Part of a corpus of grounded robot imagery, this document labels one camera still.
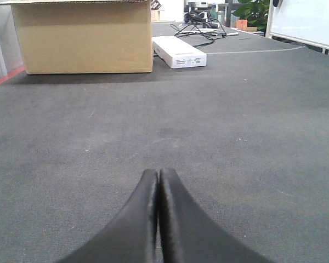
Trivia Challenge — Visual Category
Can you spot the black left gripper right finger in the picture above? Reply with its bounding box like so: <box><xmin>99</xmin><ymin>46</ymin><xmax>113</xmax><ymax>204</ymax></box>
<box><xmin>158</xmin><ymin>168</ymin><xmax>269</xmax><ymax>262</ymax></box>

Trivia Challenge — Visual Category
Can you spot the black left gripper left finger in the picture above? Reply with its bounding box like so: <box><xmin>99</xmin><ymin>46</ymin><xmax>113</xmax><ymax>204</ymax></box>
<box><xmin>60</xmin><ymin>169</ymin><xmax>158</xmax><ymax>262</ymax></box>

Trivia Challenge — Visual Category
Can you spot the long white carton box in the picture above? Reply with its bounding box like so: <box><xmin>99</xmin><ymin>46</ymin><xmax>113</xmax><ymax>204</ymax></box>
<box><xmin>152</xmin><ymin>36</ymin><xmax>207</xmax><ymax>69</ymax></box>

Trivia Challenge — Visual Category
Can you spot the large cardboard box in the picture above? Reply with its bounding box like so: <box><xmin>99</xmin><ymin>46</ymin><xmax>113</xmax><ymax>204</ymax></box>
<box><xmin>4</xmin><ymin>1</ymin><xmax>153</xmax><ymax>75</ymax></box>

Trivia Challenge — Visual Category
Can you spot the green potted plant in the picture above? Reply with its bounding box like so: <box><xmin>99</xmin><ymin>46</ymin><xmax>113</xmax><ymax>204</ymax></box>
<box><xmin>233</xmin><ymin>0</ymin><xmax>270</xmax><ymax>32</ymax></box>

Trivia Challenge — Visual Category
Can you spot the white board panel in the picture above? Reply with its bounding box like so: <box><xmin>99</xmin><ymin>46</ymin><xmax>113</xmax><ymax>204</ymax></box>
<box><xmin>265</xmin><ymin>0</ymin><xmax>329</xmax><ymax>50</ymax></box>

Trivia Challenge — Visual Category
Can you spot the black cable bundle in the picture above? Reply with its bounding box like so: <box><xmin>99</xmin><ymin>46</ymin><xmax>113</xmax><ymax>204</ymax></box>
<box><xmin>169</xmin><ymin>18</ymin><xmax>231</xmax><ymax>48</ymax></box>

